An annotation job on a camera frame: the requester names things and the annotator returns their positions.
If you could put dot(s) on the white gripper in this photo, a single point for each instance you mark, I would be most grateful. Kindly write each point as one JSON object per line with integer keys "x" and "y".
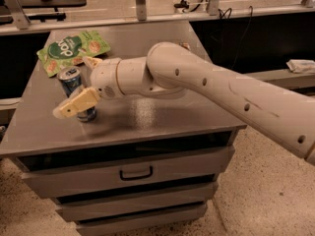
{"x": 103, "y": 77}

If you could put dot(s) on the blue silver redbull can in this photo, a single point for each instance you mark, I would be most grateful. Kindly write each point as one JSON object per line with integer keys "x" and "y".
{"x": 71, "y": 80}

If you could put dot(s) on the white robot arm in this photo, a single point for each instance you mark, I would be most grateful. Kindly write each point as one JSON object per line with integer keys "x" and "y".
{"x": 282, "y": 115}

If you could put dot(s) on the green snack pouch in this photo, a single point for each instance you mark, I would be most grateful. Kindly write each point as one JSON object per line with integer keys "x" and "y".
{"x": 71, "y": 50}

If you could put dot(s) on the grey drawer cabinet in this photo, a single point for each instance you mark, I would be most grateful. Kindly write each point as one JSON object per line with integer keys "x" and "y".
{"x": 188, "y": 142}

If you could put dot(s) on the crumpled white paper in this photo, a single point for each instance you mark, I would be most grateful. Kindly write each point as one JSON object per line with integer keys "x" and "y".
{"x": 301, "y": 66}

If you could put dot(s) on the metal frame post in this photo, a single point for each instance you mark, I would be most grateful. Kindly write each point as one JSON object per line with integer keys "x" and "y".
{"x": 141, "y": 10}

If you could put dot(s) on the black drawer handle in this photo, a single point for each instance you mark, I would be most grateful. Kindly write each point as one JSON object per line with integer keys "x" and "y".
{"x": 138, "y": 174}

